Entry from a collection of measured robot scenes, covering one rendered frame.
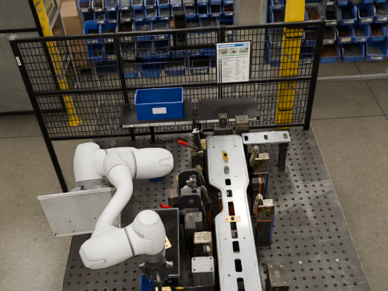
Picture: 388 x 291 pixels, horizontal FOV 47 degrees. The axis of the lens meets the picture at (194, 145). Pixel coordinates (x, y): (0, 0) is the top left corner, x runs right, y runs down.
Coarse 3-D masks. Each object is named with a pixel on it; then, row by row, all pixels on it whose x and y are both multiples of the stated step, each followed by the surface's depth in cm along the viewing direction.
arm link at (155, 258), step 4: (164, 248) 159; (160, 252) 158; (164, 252) 161; (144, 256) 159; (148, 256) 158; (152, 256) 157; (156, 256) 158; (160, 256) 159; (164, 256) 162; (148, 260) 160; (152, 260) 160; (156, 260) 160; (160, 260) 161
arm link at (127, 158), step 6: (108, 156) 202; (114, 156) 200; (120, 156) 200; (126, 156) 200; (132, 156) 201; (108, 162) 198; (114, 162) 196; (120, 162) 196; (126, 162) 198; (132, 162) 200; (108, 168) 195; (132, 168) 200; (132, 174) 201
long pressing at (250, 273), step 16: (208, 144) 273; (224, 144) 273; (240, 144) 272; (208, 160) 263; (224, 160) 263; (240, 160) 262; (208, 176) 253; (224, 176) 253; (240, 176) 252; (224, 192) 244; (240, 192) 243; (224, 208) 235; (240, 208) 235; (224, 224) 228; (240, 224) 227; (224, 240) 220; (240, 240) 220; (224, 256) 213; (240, 256) 213; (256, 256) 213; (224, 272) 207; (240, 272) 207; (256, 272) 207; (224, 288) 201; (256, 288) 200
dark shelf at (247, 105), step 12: (132, 108) 300; (204, 108) 296; (216, 108) 295; (228, 108) 295; (240, 108) 294; (252, 108) 294; (120, 120) 291; (132, 120) 290; (144, 120) 290; (156, 120) 289; (168, 120) 288; (180, 120) 288; (204, 120) 287; (216, 120) 288; (228, 120) 288
